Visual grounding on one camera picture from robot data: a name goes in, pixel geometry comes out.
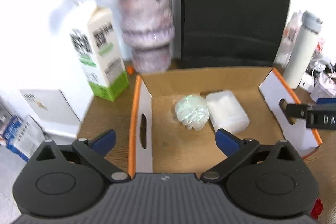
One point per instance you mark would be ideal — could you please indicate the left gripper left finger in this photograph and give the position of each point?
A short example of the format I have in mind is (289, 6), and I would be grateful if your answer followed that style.
(92, 154)

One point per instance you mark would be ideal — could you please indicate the white tin box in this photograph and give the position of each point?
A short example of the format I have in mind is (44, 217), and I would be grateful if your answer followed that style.
(324, 88)

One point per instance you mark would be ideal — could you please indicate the plastic water bottle pack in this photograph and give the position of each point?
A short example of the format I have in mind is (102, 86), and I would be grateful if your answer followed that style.
(288, 40)

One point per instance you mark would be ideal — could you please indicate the pink ribbed vase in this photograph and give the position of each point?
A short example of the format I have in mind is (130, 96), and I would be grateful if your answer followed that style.
(148, 28)

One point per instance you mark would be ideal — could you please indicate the white power adapter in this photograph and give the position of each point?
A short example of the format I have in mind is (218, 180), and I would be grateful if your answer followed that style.
(307, 84)

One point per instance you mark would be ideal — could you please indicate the black paper bag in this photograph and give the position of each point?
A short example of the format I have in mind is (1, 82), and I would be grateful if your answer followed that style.
(222, 33)

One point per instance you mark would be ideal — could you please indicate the white tissue pack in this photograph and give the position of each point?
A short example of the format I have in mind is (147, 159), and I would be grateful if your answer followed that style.
(226, 112)

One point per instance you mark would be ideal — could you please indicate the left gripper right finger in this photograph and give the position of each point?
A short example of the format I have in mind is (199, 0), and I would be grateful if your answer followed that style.
(237, 151)

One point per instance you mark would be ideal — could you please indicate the white box on floor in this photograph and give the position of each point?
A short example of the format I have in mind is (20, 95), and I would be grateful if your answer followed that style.
(54, 112)

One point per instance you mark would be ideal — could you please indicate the blue white carton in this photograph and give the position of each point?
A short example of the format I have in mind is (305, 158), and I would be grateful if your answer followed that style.
(23, 136)

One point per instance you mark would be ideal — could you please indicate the white green milk carton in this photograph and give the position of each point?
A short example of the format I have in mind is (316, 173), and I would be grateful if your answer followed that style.
(95, 42)

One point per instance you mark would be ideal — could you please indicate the white thermos bottle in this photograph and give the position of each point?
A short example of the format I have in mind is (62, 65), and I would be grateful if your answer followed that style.
(305, 45)

